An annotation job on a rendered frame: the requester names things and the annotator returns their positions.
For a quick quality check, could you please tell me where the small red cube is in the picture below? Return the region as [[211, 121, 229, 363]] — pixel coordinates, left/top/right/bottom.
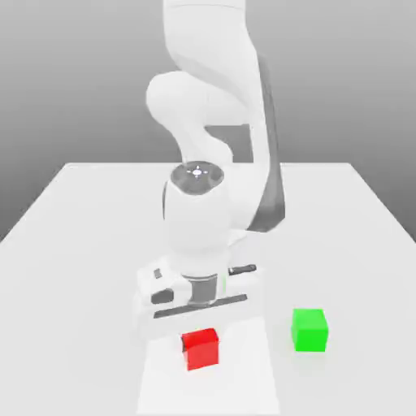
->
[[180, 327, 220, 372]]

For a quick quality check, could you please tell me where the small green cube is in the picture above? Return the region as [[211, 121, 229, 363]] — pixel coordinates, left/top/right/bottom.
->
[[290, 307, 329, 353]]

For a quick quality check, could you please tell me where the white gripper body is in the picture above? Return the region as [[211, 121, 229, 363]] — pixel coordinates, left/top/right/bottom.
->
[[138, 285, 265, 343]]

